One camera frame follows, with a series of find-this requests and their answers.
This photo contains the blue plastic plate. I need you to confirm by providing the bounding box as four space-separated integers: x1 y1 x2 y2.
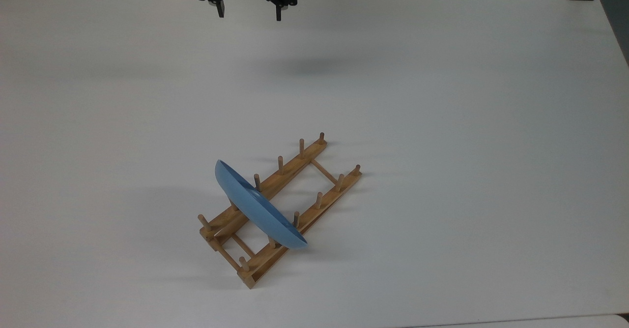
214 159 308 250

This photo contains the wooden plate rack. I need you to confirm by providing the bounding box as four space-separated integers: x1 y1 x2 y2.
198 132 363 290

